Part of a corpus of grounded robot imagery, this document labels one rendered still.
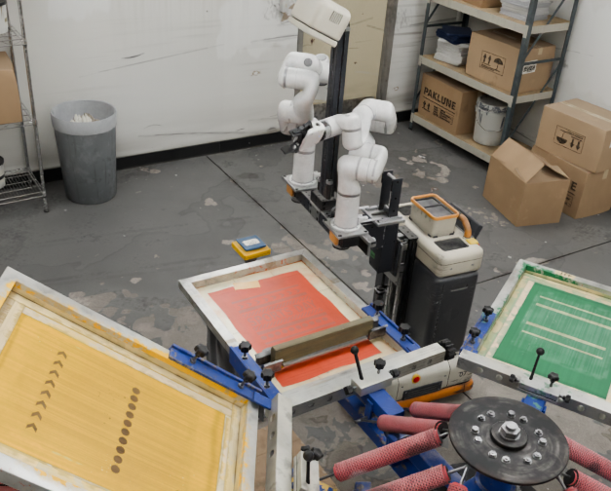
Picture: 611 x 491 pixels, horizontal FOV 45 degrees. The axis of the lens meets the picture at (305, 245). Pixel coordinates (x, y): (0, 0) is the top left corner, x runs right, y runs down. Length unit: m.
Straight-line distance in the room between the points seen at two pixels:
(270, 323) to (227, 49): 3.75
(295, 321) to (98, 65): 3.48
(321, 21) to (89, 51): 3.21
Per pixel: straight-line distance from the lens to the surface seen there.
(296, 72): 3.10
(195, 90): 6.21
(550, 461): 1.97
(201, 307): 2.82
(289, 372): 2.59
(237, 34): 6.23
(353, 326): 2.66
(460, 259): 3.49
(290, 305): 2.90
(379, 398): 2.40
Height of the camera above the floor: 2.64
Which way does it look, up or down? 31 degrees down
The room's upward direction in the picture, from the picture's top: 4 degrees clockwise
